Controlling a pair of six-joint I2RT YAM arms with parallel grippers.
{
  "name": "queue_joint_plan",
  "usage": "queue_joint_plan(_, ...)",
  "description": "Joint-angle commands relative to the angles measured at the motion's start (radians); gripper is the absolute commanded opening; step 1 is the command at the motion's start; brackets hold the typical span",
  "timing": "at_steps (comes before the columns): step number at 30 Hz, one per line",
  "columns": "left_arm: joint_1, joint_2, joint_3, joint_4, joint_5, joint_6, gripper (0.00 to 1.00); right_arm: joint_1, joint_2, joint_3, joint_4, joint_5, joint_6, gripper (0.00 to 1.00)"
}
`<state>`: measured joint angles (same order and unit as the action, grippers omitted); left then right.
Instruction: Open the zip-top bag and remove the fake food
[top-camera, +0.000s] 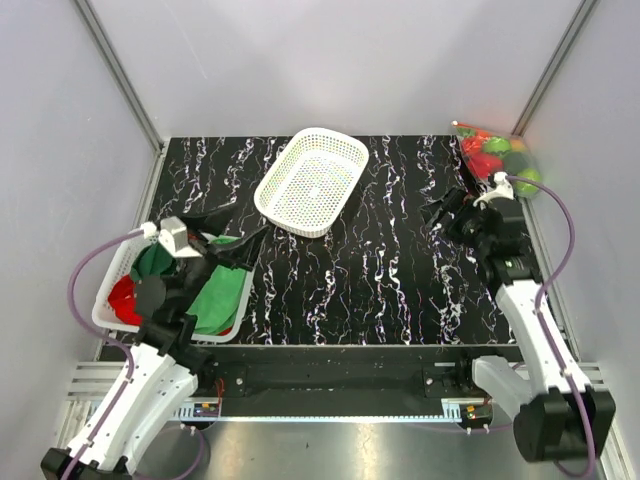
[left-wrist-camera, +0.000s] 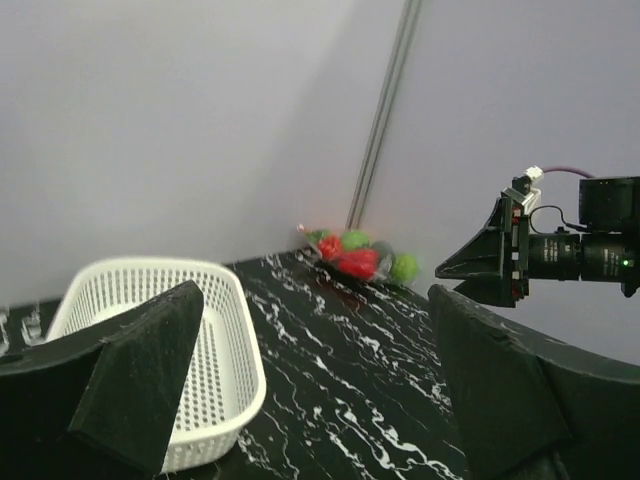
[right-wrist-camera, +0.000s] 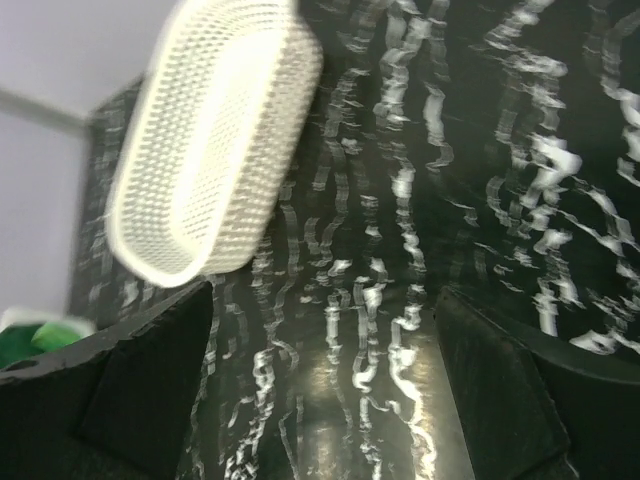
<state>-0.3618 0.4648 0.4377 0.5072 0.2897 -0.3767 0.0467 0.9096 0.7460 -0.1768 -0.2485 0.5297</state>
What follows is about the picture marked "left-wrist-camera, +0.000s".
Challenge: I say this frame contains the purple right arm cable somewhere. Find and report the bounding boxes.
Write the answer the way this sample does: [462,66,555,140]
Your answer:
[542,164,596,179]

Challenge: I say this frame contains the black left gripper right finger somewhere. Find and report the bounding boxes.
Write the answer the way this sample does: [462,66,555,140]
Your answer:
[428,285,639,479]

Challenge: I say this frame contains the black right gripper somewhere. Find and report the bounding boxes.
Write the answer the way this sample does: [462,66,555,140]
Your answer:
[435,177,639,307]

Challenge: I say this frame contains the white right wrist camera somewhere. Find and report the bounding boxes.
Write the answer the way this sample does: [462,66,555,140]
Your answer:
[502,166,544,215]

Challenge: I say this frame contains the white perforated plastic basket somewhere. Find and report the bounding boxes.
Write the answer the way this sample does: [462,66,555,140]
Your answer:
[45,256,267,473]

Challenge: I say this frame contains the clear zip top bag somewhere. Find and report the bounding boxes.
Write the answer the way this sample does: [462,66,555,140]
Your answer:
[296,224,421,285]

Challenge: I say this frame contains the aluminium corner post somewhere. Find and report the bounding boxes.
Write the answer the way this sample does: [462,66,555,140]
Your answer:
[345,0,424,229]

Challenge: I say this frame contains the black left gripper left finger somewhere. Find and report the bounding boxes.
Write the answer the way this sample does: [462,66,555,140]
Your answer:
[1,281,204,479]

